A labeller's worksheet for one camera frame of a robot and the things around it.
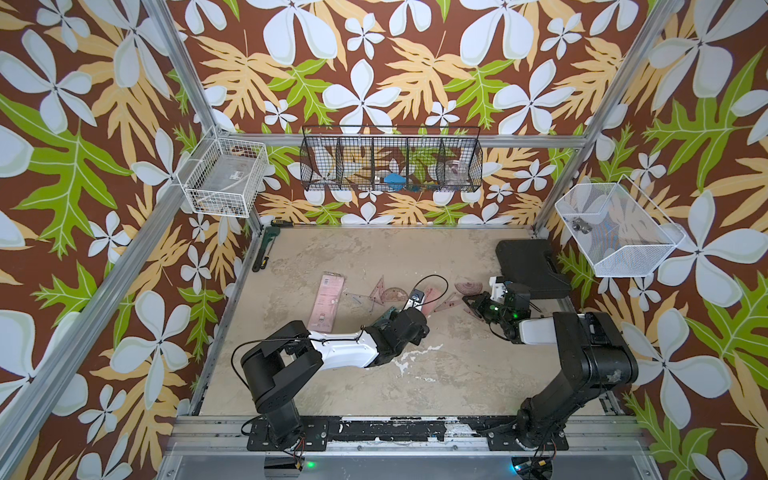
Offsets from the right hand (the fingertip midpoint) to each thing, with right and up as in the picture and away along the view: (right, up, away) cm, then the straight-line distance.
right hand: (462, 296), depth 95 cm
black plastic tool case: (+30, +11, +16) cm, 35 cm away
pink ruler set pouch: (-44, -2, +3) cm, 44 cm away
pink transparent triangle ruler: (-27, 0, +6) cm, 28 cm away
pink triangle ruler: (-1, -2, +3) cm, 4 cm away
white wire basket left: (-71, +36, -10) cm, 80 cm away
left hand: (-15, -4, -7) cm, 17 cm away
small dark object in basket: (+31, +22, -10) cm, 40 cm away
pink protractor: (+4, +2, +7) cm, 8 cm away
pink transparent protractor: (-22, 0, +6) cm, 22 cm away
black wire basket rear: (-23, +45, +2) cm, 51 cm away
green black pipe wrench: (-72, +22, +23) cm, 78 cm away
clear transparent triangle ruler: (-35, -2, +3) cm, 35 cm away
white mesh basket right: (+40, +20, -15) cm, 47 cm away
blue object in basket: (-22, +38, 0) cm, 43 cm away
